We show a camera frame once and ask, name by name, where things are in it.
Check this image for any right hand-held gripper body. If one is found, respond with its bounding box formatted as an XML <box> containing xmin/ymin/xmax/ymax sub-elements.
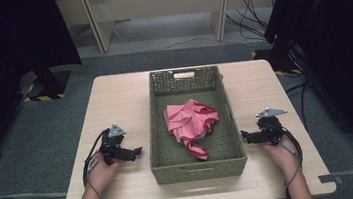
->
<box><xmin>253</xmin><ymin>104</ymin><xmax>292</xmax><ymax>149</ymax></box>

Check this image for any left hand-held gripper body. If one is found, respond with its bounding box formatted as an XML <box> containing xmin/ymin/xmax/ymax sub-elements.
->
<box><xmin>96</xmin><ymin>120</ymin><xmax>133</xmax><ymax>167</ymax></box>

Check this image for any pink garment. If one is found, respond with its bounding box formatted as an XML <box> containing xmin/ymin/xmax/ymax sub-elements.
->
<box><xmin>162</xmin><ymin>95</ymin><xmax>225</xmax><ymax>166</ymax></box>

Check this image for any green woven basket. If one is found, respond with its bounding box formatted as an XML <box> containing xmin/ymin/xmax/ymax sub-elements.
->
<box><xmin>139</xmin><ymin>61</ymin><xmax>251</xmax><ymax>188</ymax></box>

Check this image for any person's right hand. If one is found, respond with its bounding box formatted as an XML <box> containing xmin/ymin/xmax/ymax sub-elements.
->
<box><xmin>262</xmin><ymin>133</ymin><xmax>304</xmax><ymax>180</ymax></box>

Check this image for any person's left hand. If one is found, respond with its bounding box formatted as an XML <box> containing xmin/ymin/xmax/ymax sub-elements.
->
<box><xmin>84</xmin><ymin>151</ymin><xmax>128</xmax><ymax>197</ymax></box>

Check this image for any black stand base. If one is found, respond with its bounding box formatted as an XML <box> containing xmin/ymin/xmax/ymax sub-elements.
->
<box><xmin>250</xmin><ymin>38</ymin><xmax>305</xmax><ymax>82</ymax></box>
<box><xmin>18</xmin><ymin>64</ymin><xmax>75</xmax><ymax>104</ymax></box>

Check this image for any grey table clamp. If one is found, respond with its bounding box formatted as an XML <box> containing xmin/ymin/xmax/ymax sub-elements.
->
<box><xmin>317</xmin><ymin>172</ymin><xmax>344</xmax><ymax>187</ymax></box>

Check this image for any black curtain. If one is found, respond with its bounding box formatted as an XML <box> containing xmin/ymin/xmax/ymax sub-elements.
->
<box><xmin>260</xmin><ymin>0</ymin><xmax>353</xmax><ymax>196</ymax></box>
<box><xmin>0</xmin><ymin>0</ymin><xmax>94</xmax><ymax>172</ymax></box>

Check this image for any beige desk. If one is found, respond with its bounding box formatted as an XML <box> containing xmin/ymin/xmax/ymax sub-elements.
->
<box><xmin>51</xmin><ymin>0</ymin><xmax>292</xmax><ymax>61</ymax></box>

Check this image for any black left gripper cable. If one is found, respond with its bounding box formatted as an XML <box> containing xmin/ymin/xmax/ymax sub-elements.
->
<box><xmin>56</xmin><ymin>127</ymin><xmax>119</xmax><ymax>199</ymax></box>

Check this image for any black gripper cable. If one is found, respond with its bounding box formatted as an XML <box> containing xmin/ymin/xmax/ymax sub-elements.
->
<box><xmin>56</xmin><ymin>127</ymin><xmax>119</xmax><ymax>199</ymax></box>
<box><xmin>269</xmin><ymin>119</ymin><xmax>310</xmax><ymax>199</ymax></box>

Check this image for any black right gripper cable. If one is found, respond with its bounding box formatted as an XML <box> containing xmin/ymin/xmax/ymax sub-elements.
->
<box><xmin>269</xmin><ymin>119</ymin><xmax>310</xmax><ymax>199</ymax></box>

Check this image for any black floor cable bundle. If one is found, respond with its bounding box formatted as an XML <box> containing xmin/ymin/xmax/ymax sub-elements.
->
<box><xmin>223</xmin><ymin>0</ymin><xmax>287</xmax><ymax>45</ymax></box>

